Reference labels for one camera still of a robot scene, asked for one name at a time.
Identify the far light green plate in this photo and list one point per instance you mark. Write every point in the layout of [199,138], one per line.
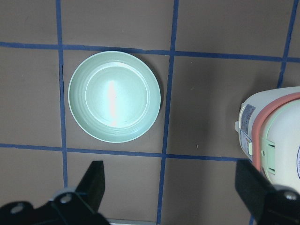
[114,97]

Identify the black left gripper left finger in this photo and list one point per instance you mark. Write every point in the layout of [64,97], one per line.
[78,207]

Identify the white rice cooker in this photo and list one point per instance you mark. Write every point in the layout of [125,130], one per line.
[269,134]

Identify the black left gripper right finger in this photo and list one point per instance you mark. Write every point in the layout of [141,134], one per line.
[268,204]

